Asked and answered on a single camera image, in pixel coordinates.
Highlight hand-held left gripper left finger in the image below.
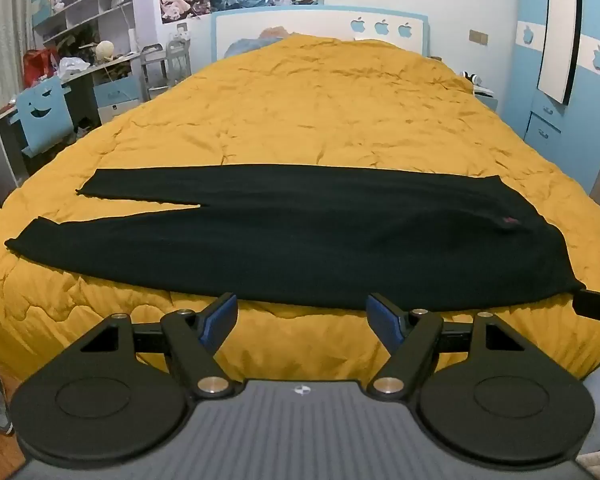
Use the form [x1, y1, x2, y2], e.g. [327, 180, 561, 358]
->
[72, 292, 241, 399]

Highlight metal rack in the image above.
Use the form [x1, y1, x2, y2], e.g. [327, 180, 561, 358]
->
[139, 39, 191, 103]

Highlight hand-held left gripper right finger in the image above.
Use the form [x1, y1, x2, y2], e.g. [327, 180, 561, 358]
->
[366, 292, 536, 402]

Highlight white plastic bag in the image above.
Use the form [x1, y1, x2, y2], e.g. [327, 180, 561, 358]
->
[57, 56, 92, 80]

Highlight grey desk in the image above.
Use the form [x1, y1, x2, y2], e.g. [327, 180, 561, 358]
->
[0, 52, 143, 196]

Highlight white blue bookshelf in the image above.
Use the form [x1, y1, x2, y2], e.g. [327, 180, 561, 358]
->
[30, 0, 136, 45]

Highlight blue wardrobe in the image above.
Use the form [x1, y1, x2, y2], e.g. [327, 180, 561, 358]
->
[500, 0, 600, 202]

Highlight blue smiley chair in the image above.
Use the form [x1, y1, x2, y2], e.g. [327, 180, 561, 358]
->
[14, 76, 76, 159]

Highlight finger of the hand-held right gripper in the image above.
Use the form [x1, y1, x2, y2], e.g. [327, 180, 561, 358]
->
[574, 286, 600, 333]

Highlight red bag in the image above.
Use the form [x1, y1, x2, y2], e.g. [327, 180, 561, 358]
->
[22, 47, 61, 88]

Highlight yellow quilt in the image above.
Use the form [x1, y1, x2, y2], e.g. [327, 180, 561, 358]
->
[0, 32, 600, 381]

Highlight white blue headboard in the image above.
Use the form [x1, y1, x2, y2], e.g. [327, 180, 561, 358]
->
[210, 5, 429, 61]

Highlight black pants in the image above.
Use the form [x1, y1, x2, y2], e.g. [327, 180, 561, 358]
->
[4, 164, 587, 313]

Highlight blue pillow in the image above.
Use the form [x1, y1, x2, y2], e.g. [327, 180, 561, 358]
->
[222, 25, 293, 60]

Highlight black framed mirror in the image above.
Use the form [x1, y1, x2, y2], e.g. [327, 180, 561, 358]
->
[536, 0, 584, 107]

